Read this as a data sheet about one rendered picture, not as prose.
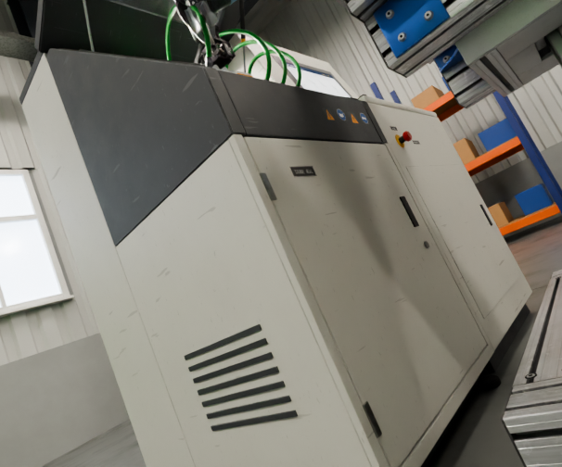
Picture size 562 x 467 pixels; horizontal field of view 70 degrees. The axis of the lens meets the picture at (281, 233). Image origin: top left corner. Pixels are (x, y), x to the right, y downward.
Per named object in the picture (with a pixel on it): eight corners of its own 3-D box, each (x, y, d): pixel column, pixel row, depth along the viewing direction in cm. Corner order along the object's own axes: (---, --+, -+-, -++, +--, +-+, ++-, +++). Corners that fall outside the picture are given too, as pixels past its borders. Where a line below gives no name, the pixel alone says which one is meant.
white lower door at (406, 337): (397, 476, 69) (244, 133, 80) (386, 476, 71) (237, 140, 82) (489, 344, 118) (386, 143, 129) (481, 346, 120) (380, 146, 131)
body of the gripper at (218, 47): (218, 53, 121) (204, 20, 123) (203, 71, 127) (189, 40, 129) (236, 57, 127) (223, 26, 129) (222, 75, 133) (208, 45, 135)
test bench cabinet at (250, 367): (415, 549, 66) (232, 133, 79) (216, 529, 102) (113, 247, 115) (506, 373, 119) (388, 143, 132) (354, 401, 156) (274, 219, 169)
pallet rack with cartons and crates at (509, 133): (575, 212, 558) (471, 34, 608) (573, 218, 491) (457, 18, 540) (401, 281, 723) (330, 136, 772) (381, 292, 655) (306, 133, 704)
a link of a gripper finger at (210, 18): (220, 39, 108) (202, 3, 102) (210, 39, 112) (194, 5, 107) (228, 33, 108) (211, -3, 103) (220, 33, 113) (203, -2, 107)
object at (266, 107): (247, 134, 82) (218, 69, 85) (234, 145, 85) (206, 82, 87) (382, 142, 129) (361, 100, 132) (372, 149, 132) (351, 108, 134)
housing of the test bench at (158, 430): (217, 528, 103) (40, 44, 127) (164, 523, 121) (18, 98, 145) (421, 339, 209) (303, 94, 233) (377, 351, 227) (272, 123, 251)
